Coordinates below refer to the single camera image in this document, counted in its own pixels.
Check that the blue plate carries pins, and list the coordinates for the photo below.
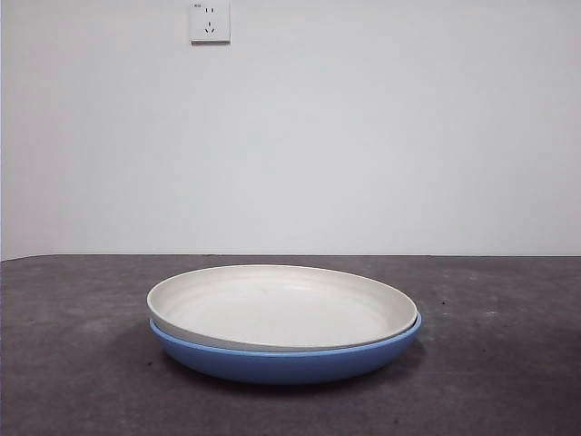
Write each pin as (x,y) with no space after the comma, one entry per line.
(281,368)

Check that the white wall socket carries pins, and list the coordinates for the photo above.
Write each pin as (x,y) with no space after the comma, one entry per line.
(210,23)

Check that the white plate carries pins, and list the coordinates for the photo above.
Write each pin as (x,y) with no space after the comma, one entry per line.
(281,313)

